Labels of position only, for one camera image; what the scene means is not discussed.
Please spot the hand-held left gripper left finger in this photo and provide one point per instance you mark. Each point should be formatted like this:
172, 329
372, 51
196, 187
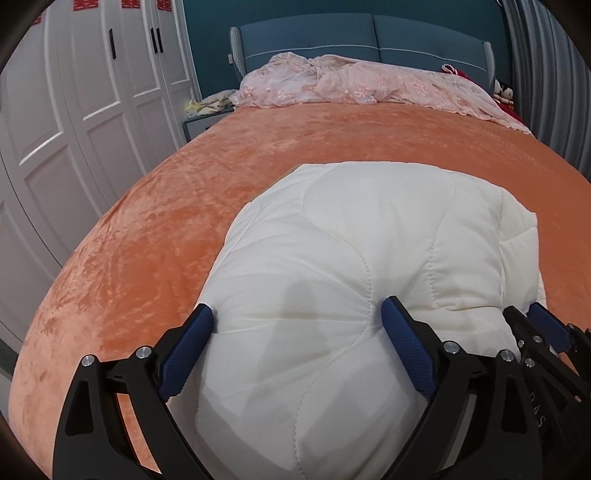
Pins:
189, 350

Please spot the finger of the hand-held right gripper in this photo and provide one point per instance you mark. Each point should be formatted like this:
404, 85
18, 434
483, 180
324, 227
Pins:
551, 325
526, 334

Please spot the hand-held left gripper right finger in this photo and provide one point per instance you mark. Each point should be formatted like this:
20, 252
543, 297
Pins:
408, 346

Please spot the white quilted comforter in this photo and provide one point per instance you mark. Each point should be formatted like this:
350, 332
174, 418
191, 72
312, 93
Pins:
369, 230

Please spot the orange velvet bedspread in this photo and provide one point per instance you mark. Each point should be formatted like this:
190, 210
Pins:
138, 254

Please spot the blue nightstand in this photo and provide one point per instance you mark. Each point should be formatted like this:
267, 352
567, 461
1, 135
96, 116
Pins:
198, 127

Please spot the red plush doll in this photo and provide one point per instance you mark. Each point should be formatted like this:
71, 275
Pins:
505, 99

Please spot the yellow tissue box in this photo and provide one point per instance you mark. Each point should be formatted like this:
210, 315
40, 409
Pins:
193, 107

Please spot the beige cloth bundle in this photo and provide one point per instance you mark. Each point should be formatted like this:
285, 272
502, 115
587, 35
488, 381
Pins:
219, 100

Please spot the white panelled wardrobe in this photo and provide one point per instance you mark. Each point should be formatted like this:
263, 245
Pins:
92, 115

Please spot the grey curtain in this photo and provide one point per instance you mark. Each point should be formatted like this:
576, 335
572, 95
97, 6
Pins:
545, 69

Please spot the pink lace blanket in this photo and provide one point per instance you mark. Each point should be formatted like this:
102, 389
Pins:
346, 83

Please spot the red cloth item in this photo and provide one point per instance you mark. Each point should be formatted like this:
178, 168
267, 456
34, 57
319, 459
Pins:
455, 72

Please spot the blue upholstered headboard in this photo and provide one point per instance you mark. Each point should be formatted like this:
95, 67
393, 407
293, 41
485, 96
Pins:
415, 37

